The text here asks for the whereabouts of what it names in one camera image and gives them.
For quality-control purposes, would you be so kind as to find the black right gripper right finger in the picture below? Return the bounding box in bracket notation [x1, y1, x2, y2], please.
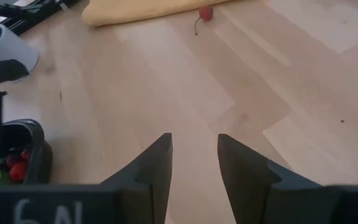
[217, 133, 346, 224]

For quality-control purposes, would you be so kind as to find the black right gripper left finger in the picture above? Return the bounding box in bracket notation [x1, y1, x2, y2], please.
[99, 132, 173, 224]

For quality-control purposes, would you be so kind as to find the black plastic container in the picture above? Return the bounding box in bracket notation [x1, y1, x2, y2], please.
[0, 118, 54, 187]

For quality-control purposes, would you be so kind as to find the plain red strawberry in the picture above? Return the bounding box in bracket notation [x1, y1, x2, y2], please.
[9, 160, 29, 184]

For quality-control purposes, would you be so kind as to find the yellow cloth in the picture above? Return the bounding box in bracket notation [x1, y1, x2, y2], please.
[81, 0, 232, 27]

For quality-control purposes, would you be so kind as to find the red cherry with dark stem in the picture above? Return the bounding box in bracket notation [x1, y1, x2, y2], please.
[193, 5, 214, 36]

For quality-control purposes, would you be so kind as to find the black metal frame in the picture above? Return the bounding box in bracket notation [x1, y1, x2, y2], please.
[0, 0, 80, 35]

